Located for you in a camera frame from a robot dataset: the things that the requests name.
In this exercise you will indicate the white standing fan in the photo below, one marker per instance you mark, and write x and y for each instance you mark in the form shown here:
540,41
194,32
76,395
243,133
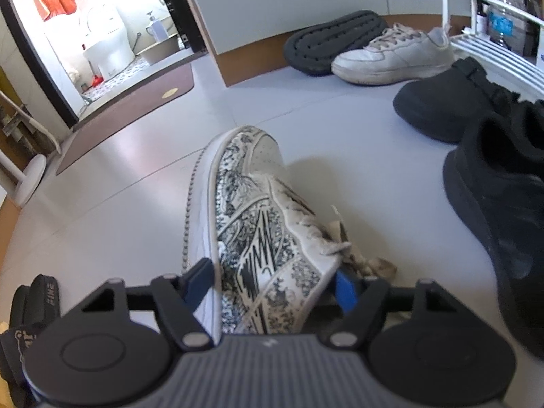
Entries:
29,174

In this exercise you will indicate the dark glass bottle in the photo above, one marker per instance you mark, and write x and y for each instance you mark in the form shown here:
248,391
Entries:
481,19

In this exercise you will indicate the plain white sneaker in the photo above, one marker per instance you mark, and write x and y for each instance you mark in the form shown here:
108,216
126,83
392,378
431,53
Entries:
391,59

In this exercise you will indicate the white toilet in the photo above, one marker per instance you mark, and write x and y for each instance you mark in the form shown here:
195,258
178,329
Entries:
110,46

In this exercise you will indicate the dark grey buckle clog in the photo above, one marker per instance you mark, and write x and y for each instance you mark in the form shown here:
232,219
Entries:
327,42
442,102

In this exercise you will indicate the black lace-up sneaker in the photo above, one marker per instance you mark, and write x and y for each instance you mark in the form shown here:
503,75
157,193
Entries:
501,221

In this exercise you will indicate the red plastic object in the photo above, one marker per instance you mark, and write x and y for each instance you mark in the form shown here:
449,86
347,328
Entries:
97,81

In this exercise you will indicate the patterned white sneaker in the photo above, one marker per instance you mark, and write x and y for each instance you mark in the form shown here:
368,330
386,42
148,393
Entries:
255,221

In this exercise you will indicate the white shoe rack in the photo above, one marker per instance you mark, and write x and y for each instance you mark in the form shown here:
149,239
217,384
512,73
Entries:
510,57

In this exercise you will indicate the clear plastic water bottle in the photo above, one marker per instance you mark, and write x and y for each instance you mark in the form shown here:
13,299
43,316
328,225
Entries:
499,21

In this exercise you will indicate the white pump bottle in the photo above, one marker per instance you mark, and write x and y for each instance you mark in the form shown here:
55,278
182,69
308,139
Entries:
156,27

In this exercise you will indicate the black door frame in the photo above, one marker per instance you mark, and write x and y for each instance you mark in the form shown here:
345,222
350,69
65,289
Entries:
174,8

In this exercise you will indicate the white wash basin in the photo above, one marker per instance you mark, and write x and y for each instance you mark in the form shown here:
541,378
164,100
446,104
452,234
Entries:
159,51

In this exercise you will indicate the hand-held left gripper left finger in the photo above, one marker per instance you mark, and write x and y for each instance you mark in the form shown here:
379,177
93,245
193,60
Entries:
199,278

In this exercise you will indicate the black printed slipper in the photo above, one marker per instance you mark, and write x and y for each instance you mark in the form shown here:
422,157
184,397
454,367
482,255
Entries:
44,301
21,306

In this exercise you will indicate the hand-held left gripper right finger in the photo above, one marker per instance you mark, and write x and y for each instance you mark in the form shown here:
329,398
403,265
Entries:
346,293

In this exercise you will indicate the brown doormat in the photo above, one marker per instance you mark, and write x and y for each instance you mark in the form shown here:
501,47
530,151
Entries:
127,114

